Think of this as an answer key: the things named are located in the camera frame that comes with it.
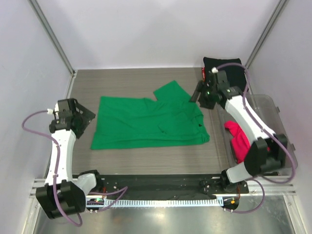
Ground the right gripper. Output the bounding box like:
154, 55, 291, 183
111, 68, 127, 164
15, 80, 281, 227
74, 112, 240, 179
189, 80, 217, 110

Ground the green t shirt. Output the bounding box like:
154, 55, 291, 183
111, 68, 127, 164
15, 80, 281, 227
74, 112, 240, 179
91, 80, 210, 150

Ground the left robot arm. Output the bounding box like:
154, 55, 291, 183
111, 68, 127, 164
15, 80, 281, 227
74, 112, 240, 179
36, 98, 104, 219

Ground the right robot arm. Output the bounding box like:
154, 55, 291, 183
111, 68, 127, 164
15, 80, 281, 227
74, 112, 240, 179
190, 68, 287, 193

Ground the black folded t shirt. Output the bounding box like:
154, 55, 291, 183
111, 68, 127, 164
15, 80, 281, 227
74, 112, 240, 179
203, 57, 246, 91

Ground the pink t shirt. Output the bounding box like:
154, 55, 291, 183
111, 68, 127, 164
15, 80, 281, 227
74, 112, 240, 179
224, 120, 252, 164

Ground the clear plastic bin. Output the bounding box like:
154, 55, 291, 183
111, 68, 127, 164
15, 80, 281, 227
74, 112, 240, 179
214, 94, 298, 176

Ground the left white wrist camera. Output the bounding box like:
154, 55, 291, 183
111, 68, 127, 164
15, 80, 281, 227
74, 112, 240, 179
53, 102, 59, 119

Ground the white slotted cable duct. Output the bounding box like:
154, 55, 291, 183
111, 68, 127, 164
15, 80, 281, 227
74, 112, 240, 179
86, 197, 224, 209

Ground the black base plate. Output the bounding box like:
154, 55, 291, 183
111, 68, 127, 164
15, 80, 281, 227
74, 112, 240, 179
101, 174, 249, 200

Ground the right aluminium frame post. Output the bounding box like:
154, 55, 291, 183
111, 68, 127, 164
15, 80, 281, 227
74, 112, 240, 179
243, 0, 291, 72

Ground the aluminium frame post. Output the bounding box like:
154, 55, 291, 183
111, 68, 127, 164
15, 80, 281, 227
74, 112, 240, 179
243, 0, 291, 72
28, 0, 77, 77

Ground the left aluminium frame post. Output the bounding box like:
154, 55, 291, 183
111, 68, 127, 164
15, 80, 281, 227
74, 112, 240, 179
28, 0, 77, 77

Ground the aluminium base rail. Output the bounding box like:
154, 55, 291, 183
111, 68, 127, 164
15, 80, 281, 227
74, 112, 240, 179
29, 177, 297, 199

